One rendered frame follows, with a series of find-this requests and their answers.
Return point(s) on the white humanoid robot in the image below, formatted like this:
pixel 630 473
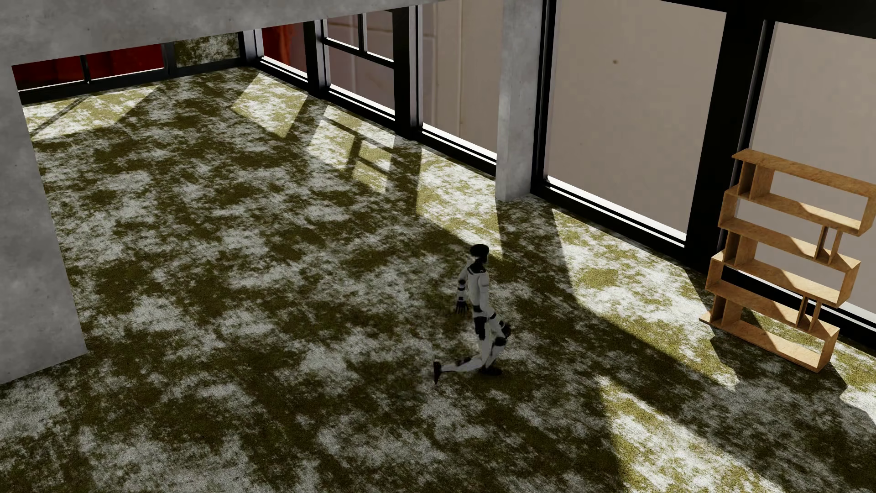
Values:
pixel 477 286

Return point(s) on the grey concrete pillar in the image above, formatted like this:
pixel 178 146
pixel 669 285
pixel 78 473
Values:
pixel 518 103

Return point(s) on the wooden zigzag shelf unit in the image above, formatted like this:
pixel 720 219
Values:
pixel 747 244

